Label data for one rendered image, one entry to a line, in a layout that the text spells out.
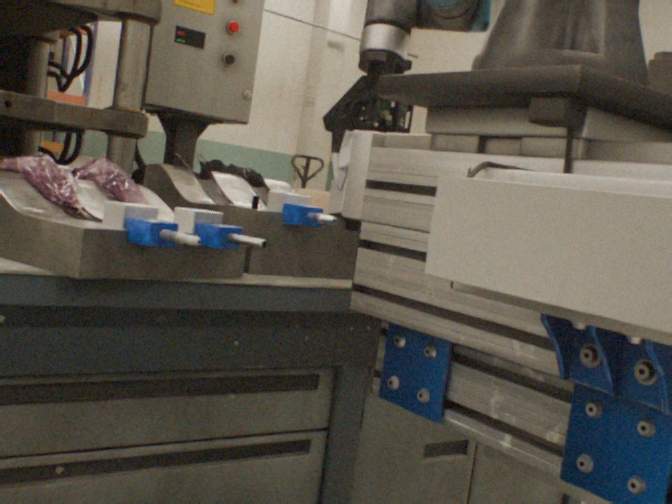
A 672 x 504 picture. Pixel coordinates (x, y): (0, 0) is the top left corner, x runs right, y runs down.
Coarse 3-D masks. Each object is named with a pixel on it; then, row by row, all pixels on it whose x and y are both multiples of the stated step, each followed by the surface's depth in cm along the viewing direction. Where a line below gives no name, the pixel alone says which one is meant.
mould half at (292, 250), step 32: (160, 192) 133; (192, 192) 129; (224, 192) 135; (288, 192) 145; (256, 224) 110; (288, 224) 113; (256, 256) 110; (288, 256) 114; (320, 256) 117; (352, 256) 121
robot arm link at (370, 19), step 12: (372, 0) 122; (384, 0) 121; (396, 0) 121; (408, 0) 120; (372, 12) 122; (384, 12) 121; (396, 12) 121; (408, 12) 121; (372, 24) 121; (384, 24) 120; (396, 24) 121; (408, 24) 122
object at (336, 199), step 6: (342, 186) 120; (330, 192) 123; (336, 192) 121; (342, 192) 120; (330, 198) 122; (336, 198) 121; (342, 198) 120; (330, 204) 122; (336, 204) 121; (342, 204) 120; (330, 210) 122; (336, 210) 120; (336, 216) 123
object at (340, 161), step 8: (352, 136) 120; (344, 144) 120; (344, 152) 120; (336, 160) 120; (344, 160) 119; (336, 168) 120; (344, 168) 120; (336, 176) 120; (344, 176) 120; (336, 184) 120
